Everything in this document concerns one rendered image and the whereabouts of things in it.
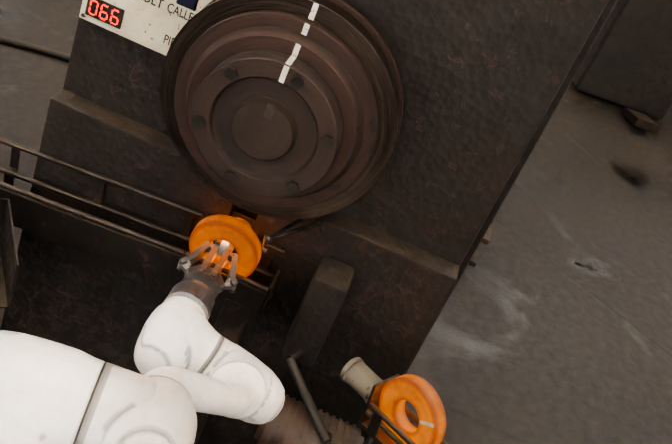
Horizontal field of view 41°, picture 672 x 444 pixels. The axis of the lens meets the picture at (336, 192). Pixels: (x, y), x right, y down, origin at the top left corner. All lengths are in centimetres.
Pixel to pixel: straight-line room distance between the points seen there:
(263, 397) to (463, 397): 151
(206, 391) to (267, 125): 50
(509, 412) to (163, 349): 175
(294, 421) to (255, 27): 83
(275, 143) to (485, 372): 176
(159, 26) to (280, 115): 40
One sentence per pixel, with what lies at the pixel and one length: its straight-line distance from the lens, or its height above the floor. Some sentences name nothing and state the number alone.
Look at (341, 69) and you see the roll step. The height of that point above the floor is 126.
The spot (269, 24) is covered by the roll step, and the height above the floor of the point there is 128.
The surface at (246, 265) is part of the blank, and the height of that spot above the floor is 74.
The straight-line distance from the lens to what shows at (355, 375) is 189.
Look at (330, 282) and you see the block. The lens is 189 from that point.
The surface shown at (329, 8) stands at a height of 135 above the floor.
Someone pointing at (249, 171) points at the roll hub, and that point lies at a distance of 171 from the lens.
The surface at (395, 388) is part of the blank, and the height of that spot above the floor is 73.
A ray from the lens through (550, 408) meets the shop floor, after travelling 326.
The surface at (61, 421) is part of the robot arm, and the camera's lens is 109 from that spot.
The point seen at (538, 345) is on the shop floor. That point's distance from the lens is 349.
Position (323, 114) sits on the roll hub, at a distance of 161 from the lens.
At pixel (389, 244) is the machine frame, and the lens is 195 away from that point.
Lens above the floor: 192
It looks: 31 degrees down
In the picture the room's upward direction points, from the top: 24 degrees clockwise
